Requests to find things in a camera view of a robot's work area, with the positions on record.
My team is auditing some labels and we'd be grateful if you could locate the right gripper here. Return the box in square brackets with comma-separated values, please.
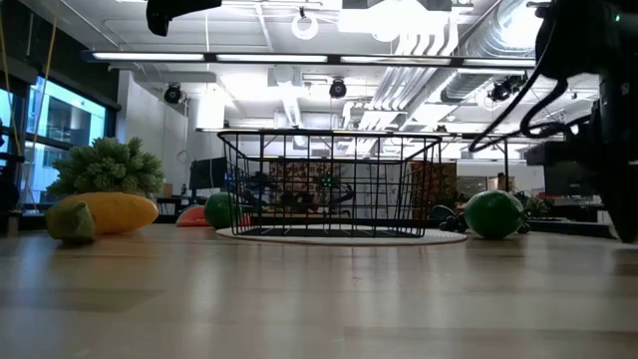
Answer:
[525, 141, 607, 167]

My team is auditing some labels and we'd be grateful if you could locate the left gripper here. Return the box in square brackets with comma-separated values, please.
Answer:
[146, 0, 223, 37]

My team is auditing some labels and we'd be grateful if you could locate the dark green round toy fruit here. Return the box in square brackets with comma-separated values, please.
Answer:
[464, 189, 527, 240]
[203, 191, 238, 230]

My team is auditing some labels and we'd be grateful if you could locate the red watermelon slice toy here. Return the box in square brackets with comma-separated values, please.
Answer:
[174, 203, 251, 228]

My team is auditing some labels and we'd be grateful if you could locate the orange toy mango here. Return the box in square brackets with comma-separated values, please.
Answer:
[58, 191, 160, 235]

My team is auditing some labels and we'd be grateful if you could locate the light green toy fruit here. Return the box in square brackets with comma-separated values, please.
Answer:
[45, 199, 97, 245]

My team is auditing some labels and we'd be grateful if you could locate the black wire basket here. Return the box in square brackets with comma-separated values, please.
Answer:
[217, 129, 444, 239]

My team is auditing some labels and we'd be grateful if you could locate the black computer monitor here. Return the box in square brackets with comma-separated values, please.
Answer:
[188, 157, 228, 191]
[542, 164, 599, 198]

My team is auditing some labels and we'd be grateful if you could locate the small background plant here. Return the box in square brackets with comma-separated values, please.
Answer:
[522, 196, 549, 219]

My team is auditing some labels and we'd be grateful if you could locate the long ceiling light bar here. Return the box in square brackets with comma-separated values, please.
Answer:
[82, 49, 537, 69]

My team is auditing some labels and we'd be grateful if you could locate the round white mat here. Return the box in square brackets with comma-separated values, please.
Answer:
[214, 226, 469, 247]

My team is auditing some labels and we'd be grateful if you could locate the white ceiling pipe bundle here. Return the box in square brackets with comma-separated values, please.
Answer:
[371, 29, 458, 114]

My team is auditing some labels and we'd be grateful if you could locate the large glass window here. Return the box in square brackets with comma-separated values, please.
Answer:
[0, 74, 109, 213]

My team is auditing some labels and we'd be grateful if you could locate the green plant in white pot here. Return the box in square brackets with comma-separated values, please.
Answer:
[47, 137, 166, 198]

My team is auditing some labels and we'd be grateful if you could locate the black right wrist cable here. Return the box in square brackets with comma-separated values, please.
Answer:
[468, 64, 597, 154]

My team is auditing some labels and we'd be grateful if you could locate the black background stand post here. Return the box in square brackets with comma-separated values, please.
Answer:
[461, 133, 512, 193]

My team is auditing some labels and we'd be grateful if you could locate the white ring ceiling fixture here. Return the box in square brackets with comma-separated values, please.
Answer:
[291, 10, 320, 41]

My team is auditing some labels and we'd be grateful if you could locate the orange hanging cable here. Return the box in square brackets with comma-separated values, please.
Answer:
[27, 14, 60, 205]
[0, 14, 22, 156]

